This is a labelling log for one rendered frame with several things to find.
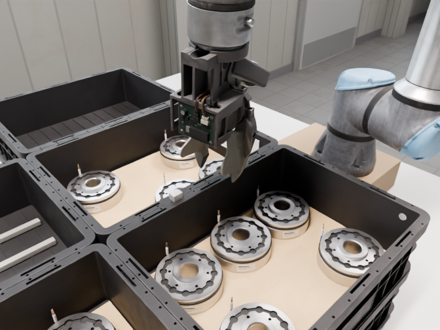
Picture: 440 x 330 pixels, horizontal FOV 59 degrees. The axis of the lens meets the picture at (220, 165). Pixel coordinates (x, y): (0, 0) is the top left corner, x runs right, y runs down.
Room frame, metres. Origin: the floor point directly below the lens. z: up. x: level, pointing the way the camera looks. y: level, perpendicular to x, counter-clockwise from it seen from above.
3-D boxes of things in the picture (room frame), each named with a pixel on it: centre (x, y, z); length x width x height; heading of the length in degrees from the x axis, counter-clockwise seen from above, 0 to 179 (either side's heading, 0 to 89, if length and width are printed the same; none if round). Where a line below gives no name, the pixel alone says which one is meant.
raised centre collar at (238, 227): (0.48, -0.03, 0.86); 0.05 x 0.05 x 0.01
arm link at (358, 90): (0.82, -0.32, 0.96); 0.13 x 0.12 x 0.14; 32
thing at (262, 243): (0.48, -0.03, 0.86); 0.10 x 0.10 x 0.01
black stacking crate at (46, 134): (0.87, 0.33, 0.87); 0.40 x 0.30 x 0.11; 133
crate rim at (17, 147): (0.87, 0.33, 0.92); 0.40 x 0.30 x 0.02; 133
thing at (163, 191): (0.59, 0.07, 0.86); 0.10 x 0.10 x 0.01
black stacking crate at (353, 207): (0.43, -0.08, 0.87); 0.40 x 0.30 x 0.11; 133
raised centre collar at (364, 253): (0.45, -0.21, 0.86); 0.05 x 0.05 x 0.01
